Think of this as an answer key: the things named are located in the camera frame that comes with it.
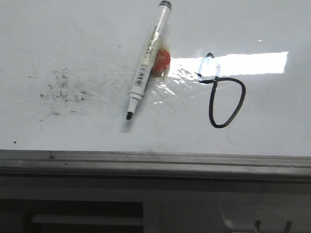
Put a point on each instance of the white whiteboard marker pen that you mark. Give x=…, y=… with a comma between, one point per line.
x=148, y=58

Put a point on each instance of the white whiteboard with aluminium frame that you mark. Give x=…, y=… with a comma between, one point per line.
x=236, y=101

